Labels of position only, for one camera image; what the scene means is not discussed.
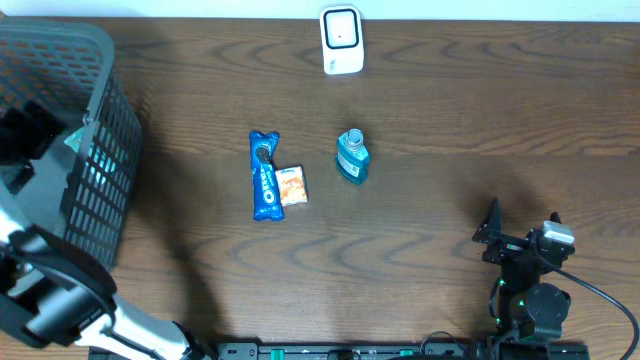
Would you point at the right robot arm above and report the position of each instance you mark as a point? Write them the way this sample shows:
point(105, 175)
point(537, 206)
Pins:
point(529, 313)

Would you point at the grey plastic mesh basket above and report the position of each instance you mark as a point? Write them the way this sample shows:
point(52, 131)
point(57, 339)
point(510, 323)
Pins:
point(81, 186)

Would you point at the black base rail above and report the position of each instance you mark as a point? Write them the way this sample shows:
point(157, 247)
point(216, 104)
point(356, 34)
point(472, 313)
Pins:
point(445, 350)

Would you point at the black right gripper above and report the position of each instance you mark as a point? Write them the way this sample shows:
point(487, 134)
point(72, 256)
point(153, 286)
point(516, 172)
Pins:
point(491, 225)

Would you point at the teal mouthwash bottle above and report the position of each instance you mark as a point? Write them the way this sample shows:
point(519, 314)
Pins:
point(352, 158)

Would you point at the blue Oreo cookie pack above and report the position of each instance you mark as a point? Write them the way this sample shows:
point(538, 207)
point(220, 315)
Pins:
point(267, 202)

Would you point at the white barcode scanner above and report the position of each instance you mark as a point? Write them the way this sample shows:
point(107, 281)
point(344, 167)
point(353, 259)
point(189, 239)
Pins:
point(342, 40)

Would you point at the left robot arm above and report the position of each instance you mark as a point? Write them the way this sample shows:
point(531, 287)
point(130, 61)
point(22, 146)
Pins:
point(53, 292)

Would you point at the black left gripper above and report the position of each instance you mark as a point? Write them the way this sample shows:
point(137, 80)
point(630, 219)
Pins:
point(37, 124)

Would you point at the white wet wipes pack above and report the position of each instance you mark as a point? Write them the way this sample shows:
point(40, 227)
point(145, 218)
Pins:
point(105, 165)

